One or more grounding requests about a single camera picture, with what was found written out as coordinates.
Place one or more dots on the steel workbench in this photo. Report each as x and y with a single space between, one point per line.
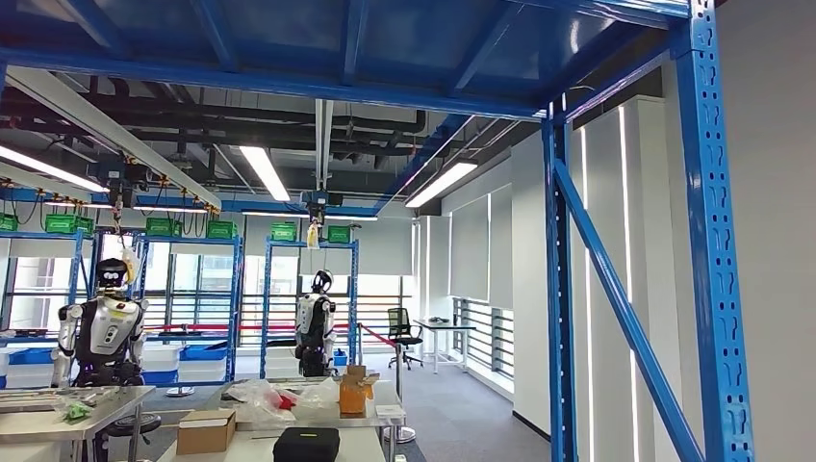
35 421

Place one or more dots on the long ceiling light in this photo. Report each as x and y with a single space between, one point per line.
264 173
169 209
274 214
441 183
44 167
76 205
350 217

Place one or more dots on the green plastic storage crate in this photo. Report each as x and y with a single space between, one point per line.
221 229
85 226
60 224
283 231
338 234
162 227
7 223

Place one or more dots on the black overhead hoist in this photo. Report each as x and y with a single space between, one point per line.
122 182
321 203

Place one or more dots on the blue steel shelving rack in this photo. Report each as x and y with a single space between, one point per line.
354 306
75 274
255 81
236 306

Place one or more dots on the black mesh office chair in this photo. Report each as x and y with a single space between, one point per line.
402 324

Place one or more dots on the yellow hanging tag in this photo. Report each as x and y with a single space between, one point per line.
312 236

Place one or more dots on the white standing desk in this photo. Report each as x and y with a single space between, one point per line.
444 326

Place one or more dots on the silver black humanoid robot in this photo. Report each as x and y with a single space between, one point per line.
111 331
314 325

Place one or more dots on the grey metal railing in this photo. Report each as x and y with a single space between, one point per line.
486 341

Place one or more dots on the steel table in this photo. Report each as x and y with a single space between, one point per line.
389 395

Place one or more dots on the orange cardboard box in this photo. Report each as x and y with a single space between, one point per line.
352 395

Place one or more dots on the clear plastic bags pile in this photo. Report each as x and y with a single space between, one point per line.
261 402

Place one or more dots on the black zippered carrying case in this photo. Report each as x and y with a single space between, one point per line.
306 446

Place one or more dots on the blue plastic bin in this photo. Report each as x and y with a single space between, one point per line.
203 352
30 356

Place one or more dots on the white plastic bin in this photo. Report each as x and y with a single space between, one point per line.
201 371
160 357

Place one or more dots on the white table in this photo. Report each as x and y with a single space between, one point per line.
255 456

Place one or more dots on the pale hanging tag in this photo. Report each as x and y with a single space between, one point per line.
130 264

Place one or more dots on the brown cardboard box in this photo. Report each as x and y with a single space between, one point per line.
205 435

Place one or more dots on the black round stool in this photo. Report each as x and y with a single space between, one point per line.
134 423

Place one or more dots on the green plastic bag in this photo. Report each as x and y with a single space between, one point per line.
76 411

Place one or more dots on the white overhead crane rail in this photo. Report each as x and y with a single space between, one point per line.
127 141
323 146

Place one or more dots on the chrome stanchion post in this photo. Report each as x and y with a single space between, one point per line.
398 392

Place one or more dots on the vertical wall light strip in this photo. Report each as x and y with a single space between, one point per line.
583 153
623 191

